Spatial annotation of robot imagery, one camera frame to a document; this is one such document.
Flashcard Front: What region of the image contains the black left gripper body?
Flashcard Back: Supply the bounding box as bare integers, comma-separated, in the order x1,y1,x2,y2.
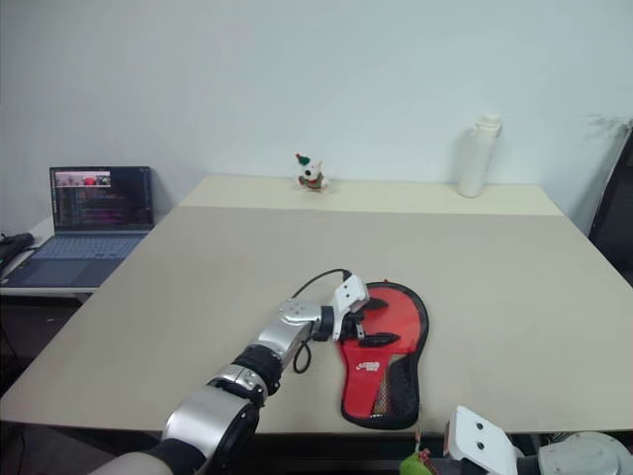
339,309,370,343

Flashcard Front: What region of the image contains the black mesh paddle case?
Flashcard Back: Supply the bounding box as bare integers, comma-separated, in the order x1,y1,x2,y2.
338,280,429,429

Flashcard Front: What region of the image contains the green fuzzy object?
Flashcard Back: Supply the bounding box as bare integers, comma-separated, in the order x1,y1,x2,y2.
399,428,433,475

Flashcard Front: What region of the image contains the small white plush dog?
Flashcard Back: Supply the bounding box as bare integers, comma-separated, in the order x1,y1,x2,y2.
294,152,333,196

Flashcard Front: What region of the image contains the tall white bottle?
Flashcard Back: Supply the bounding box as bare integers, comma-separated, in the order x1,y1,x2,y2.
457,114,504,199

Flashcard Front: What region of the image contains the black office chair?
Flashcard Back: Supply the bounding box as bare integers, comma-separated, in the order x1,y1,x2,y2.
587,117,633,289

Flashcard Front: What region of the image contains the beige rounded shape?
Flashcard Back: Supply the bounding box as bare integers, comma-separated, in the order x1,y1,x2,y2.
87,448,172,475

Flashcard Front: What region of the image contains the grey open laptop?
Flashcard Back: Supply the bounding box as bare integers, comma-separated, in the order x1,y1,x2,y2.
2,166,156,290

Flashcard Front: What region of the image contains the black device beside laptop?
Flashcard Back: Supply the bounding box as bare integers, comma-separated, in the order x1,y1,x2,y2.
0,232,37,254

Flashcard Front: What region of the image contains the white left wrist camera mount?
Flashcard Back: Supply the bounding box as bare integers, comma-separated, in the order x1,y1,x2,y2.
329,276,372,341

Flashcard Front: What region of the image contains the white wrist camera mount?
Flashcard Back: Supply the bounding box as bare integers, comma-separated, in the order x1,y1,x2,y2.
329,276,372,341
443,405,522,474

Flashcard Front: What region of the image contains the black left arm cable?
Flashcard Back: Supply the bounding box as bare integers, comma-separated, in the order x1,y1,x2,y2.
289,268,354,375

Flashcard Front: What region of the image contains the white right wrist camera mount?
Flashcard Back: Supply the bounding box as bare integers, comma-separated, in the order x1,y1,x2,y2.
443,405,522,474

